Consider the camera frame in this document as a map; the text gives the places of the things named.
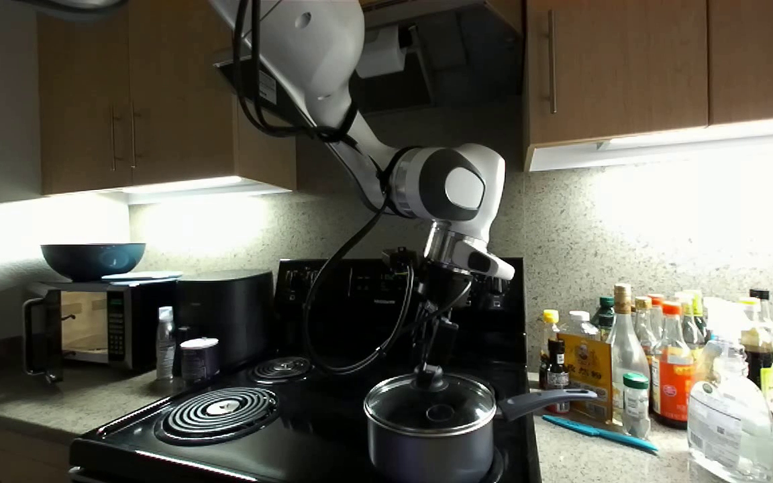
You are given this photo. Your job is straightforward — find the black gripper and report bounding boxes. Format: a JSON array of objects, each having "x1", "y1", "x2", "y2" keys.
[{"x1": 410, "y1": 263, "x2": 473, "y2": 367}]

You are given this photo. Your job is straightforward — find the glass pot lid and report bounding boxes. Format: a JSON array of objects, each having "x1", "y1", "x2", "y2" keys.
[{"x1": 362, "y1": 366, "x2": 497, "y2": 437}]

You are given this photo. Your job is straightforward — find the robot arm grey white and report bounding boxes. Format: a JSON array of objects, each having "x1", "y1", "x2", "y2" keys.
[{"x1": 209, "y1": 0, "x2": 515, "y2": 282}]

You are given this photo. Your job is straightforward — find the black electric stove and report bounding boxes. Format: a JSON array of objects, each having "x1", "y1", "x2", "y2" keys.
[{"x1": 70, "y1": 259, "x2": 543, "y2": 483}]

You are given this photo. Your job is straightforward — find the dark cooking pot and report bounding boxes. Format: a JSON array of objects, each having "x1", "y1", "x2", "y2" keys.
[{"x1": 366, "y1": 389, "x2": 596, "y2": 483}]

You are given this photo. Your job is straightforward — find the yellow cap bottle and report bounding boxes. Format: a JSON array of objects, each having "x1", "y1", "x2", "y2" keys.
[{"x1": 539, "y1": 308, "x2": 560, "y2": 389}]

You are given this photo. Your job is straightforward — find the rear left coil burner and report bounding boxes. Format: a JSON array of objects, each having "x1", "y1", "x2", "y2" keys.
[{"x1": 253, "y1": 358, "x2": 312, "y2": 386}]

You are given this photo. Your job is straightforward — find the coil burner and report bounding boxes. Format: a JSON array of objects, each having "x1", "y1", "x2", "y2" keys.
[
  {"x1": 155, "y1": 386, "x2": 280, "y2": 445},
  {"x1": 253, "y1": 358, "x2": 312, "y2": 386}
]

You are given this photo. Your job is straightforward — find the amber oil bottle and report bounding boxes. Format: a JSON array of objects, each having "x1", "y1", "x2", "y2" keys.
[{"x1": 559, "y1": 311, "x2": 612, "y2": 424}]

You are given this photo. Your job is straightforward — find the black air fryer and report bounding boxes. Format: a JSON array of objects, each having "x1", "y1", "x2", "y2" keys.
[{"x1": 175, "y1": 271, "x2": 270, "y2": 367}]

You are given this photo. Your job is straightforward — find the tall clear glass bottle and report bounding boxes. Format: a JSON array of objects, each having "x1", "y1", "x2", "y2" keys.
[{"x1": 612, "y1": 286, "x2": 650, "y2": 420}]

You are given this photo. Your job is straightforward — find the teal utensil on counter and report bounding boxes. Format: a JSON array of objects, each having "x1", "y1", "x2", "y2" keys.
[{"x1": 543, "y1": 413, "x2": 658, "y2": 455}]

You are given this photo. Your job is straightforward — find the under-cabinet light fixture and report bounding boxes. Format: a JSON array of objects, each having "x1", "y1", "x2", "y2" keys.
[{"x1": 525, "y1": 119, "x2": 773, "y2": 172}]

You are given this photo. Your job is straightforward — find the front left coil burner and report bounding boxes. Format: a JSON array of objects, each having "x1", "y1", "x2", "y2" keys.
[{"x1": 155, "y1": 386, "x2": 280, "y2": 445}]

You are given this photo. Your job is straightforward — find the orange label sauce bottle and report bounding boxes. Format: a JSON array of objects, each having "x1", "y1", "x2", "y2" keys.
[{"x1": 658, "y1": 303, "x2": 693, "y2": 426}]

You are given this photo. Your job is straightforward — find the white lidded canister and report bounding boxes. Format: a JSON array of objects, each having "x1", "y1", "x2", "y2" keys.
[{"x1": 178, "y1": 338, "x2": 218, "y2": 386}]

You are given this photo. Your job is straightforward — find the wooden upper cabinets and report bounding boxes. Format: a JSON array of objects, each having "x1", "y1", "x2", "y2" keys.
[{"x1": 525, "y1": 0, "x2": 773, "y2": 149}]

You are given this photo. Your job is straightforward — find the clear plastic spray bottle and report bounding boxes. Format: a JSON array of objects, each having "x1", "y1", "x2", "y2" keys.
[{"x1": 686, "y1": 302, "x2": 773, "y2": 483}]

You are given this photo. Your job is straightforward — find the black microwave oven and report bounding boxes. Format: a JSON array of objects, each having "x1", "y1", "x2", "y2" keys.
[{"x1": 21, "y1": 279, "x2": 178, "y2": 384}]

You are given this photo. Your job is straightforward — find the dark sauce bottle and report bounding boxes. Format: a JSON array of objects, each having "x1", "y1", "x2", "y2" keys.
[{"x1": 744, "y1": 288, "x2": 773, "y2": 410}]

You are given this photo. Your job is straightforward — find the teal bowl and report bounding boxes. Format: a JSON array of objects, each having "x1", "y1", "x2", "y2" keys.
[{"x1": 39, "y1": 241, "x2": 144, "y2": 282}]

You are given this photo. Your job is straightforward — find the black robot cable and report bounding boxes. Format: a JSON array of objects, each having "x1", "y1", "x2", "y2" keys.
[{"x1": 222, "y1": 0, "x2": 422, "y2": 380}]

